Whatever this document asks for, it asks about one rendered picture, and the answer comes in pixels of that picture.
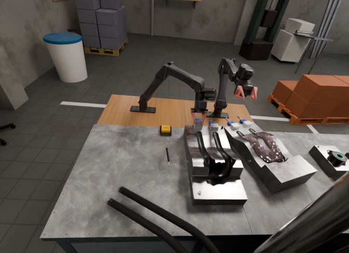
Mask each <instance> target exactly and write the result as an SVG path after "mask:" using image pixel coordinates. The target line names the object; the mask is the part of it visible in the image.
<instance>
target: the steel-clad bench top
mask: <svg viewBox="0 0 349 253"><path fill-rule="evenodd" d="M265 132H266V133H269V134H273V135H275V136H276V137H277V138H278V139H279V140H280V141H281V142H282V144H283V145H284V147H285V148H286V149H287V151H288V152H289V153H290V154H291V155H292V156H297V155H300V156H301V157H303V158H304V159H305V160H306V161H307V162H308V163H309V164H310V165H312V166H313V167H314V168H315V169H316V170H317V172H316V173H315V174H314V175H313V176H312V177H311V178H310V179H309V180H308V181H307V182H305V183H303V184H299V185H297V186H294V187H291V188H289V189H286V190H283V191H280V192H277V193H275V194H271V193H270V191H269V190H268V189H267V188H266V186H265V185H264V184H263V183H262V181H261V180H260V179H259V178H258V176H257V175H256V174H255V173H254V172H253V170H252V169H251V168H250V167H249V165H248V164H247V163H246V162H245V160H244V159H243V158H242V157H241V155H240V154H239V153H238V152H237V151H236V149H235V148H234V147H233V146H232V144H231V143H230V142H229V141H228V142H229V145H230V148H231V150H232V151H233V152H234V153H235V154H236V155H237V156H238V157H239V158H240V160H241V162H242V165H243V167H244V168H243V171H242V173H241V175H240V180H241V183H242V185H243V188H244V190H245V193H246V196H247V201H246V202H245V204H244V205H192V199H191V191H190V183H189V174H188V169H187V163H185V161H186V152H185V144H184V135H183V134H184V128H174V127H172V128H171V136H160V127H149V126H125V125H100V124H94V125H93V127H92V129H91V132H90V134H89V136H88V138H87V140H86V142H85V144H84V146H83V148H82V150H81V152H80V155H79V157H78V159H77V161H76V163H75V165H74V167H73V169H72V171H71V173H70V176H69V178H68V180H67V182H66V184H65V186H64V188H63V190H62V192H61V194H60V196H59V199H58V201H57V203H56V205H55V207H54V209H53V211H52V213H51V215H50V217H49V219H48V222H47V224H46V226H45V228H44V230H43V232H42V234H41V236H40V238H83V237H148V236H157V235H155V234H154V233H152V232H151V231H149V230H147V229H146V228H144V227H143V226H141V225H139V224H138V223H136V222H135V221H133V220H131V219H130V218H128V217H127V216H125V215H123V214H122V213H121V212H119V211H117V210H116V209H114V208H113V207H111V206H109V205H108V204H107V203H106V200H107V199H108V198H109V197H110V198H112V199H114V200H116V201H117V202H119V203H121V204H122V205H124V206H126V207H127V208H129V209H131V210H132V211H134V212H136V213H137V214H139V215H141V216H142V217H144V218H146V219H147V220H149V221H150V222H152V223H154V224H155V225H157V226H159V227H160V228H162V229H163V230H165V231H166V232H168V233H169V234H170V235H171V236H192V235H191V234H190V233H188V232H187V231H185V230H183V229H182V228H180V227H178V226H176V225H175V224H173V223H171V222H170V221H168V220H166V219H164V218H163V217H161V216H159V215H157V214H156V213H154V212H152V211H150V210H149V209H147V208H145V207H144V206H142V205H140V204H138V203H137V202H135V201H133V200H132V199H130V198H128V197H126V196H125V195H123V194H121V193H119V192H118V188H119V187H120V186H123V187H125V188H127V189H128V190H130V191H132V192H134V193H136V194H138V195H139V196H141V197H143V198H144V199H146V200H148V201H150V202H152V203H153V204H155V205H157V206H159V207H161V208H163V209H164V210H166V211H168V212H170V213H172V214H174V215H175V216H177V217H179V218H181V219H183V220H184V221H186V222H188V223H190V224H191V225H193V226H194V227H196V228H198V229H199V230H200V231H201V232H203V233H204V234H205V235H206V236H214V235H273V234H275V233H276V232H277V231H278V230H279V229H280V228H282V227H283V226H284V225H285V224H286V223H287V222H289V221H290V220H291V219H292V218H293V217H294V216H296V215H297V214H298V213H299V212H300V211H301V210H303V209H304V208H305V207H306V206H307V205H308V204H310V203H311V202H312V201H313V200H314V199H315V198H317V197H318V196H319V195H321V194H322V192H324V191H325V190H326V189H327V188H329V187H330V186H331V185H332V184H333V183H335V182H336V181H337V180H338V179H339V178H336V177H328V175H327V174H326V173H325V172H324V170H323V169H322V168H321V167H320V166H319V164H318V163H317V162H316V161H315V160H314V158H313V157H312V156H311V155H310V153H309V151H310V150H311V148H312V147H313V146H314V145H329V146H335V147H336V148H337V149H338V150H339V151H340V152H341V153H342V154H344V155H345V154H346V153H347V152H349V135H334V134H309V133H296V132H272V131H265ZM166 148H167V149H168V155H169V161H170V166H168V159H167V152H166Z"/></svg>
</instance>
